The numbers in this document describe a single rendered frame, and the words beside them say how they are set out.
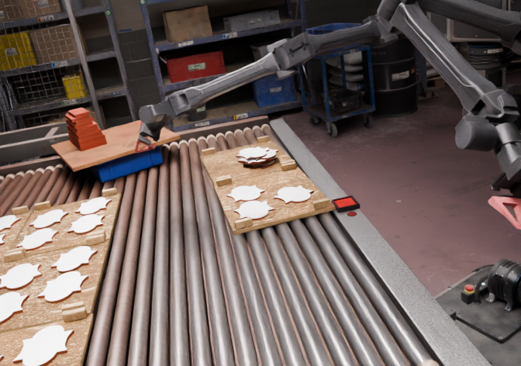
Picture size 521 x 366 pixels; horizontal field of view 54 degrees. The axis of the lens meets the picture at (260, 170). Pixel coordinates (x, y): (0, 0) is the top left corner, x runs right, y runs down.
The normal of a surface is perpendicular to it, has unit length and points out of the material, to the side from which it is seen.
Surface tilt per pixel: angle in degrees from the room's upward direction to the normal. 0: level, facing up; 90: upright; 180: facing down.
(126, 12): 90
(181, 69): 90
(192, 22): 92
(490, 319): 0
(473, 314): 0
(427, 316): 0
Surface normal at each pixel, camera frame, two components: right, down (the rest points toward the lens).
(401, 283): -0.15, -0.92
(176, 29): 0.44, 0.16
